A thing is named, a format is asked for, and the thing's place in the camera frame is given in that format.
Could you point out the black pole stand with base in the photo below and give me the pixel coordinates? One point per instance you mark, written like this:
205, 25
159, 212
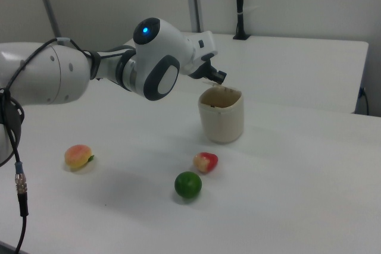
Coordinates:
240, 4

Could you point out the Franka gripper body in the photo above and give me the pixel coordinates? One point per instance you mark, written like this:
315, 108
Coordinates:
199, 48

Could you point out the orange-yellow toy peach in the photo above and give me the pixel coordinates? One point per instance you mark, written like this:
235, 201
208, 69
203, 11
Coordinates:
77, 157

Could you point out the green toy lime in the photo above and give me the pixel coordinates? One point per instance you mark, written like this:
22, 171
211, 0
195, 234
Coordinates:
187, 184

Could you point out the cream plastic flip-lid garbage bin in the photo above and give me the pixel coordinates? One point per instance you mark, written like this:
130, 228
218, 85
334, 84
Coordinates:
221, 117

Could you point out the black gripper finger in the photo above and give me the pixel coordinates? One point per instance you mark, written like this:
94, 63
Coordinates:
219, 77
209, 64

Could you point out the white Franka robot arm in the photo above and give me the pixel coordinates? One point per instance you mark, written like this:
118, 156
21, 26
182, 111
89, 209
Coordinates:
59, 72

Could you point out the red toy strawberry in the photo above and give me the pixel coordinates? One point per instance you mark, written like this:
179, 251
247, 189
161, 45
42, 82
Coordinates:
206, 161

